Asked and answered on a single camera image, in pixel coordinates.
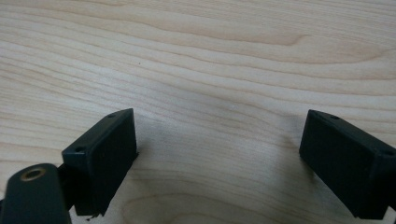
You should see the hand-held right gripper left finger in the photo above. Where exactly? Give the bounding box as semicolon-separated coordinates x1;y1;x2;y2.
61;107;139;217

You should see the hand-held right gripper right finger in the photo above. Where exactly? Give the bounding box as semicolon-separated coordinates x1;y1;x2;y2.
298;108;396;220

